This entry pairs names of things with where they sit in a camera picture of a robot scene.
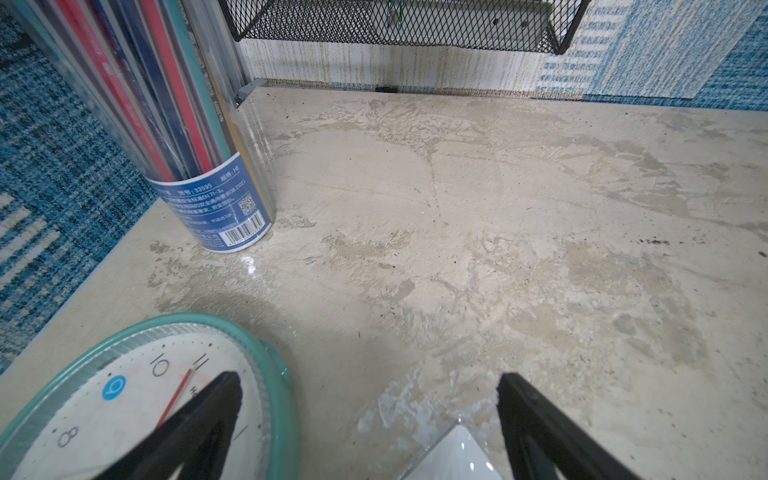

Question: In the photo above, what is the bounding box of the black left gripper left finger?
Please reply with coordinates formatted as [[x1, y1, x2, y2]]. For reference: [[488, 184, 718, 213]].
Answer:
[[98, 371, 243, 479]]

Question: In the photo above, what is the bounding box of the black wire shelf rack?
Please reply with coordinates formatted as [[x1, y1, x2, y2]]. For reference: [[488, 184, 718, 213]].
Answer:
[[219, 0, 589, 55]]

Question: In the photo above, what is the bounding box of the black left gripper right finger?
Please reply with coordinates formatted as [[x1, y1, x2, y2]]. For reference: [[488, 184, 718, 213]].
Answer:
[[497, 373, 637, 479]]

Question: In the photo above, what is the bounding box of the ruler set white package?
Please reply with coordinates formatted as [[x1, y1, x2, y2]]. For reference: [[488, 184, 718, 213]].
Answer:
[[400, 421, 501, 480]]

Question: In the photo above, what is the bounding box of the green round wall clock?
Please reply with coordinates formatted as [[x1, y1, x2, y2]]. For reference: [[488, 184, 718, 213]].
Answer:
[[1, 313, 300, 479]]

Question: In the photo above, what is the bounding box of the blue lid pencil tube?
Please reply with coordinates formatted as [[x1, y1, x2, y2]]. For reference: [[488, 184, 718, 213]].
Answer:
[[9, 1, 275, 253]]

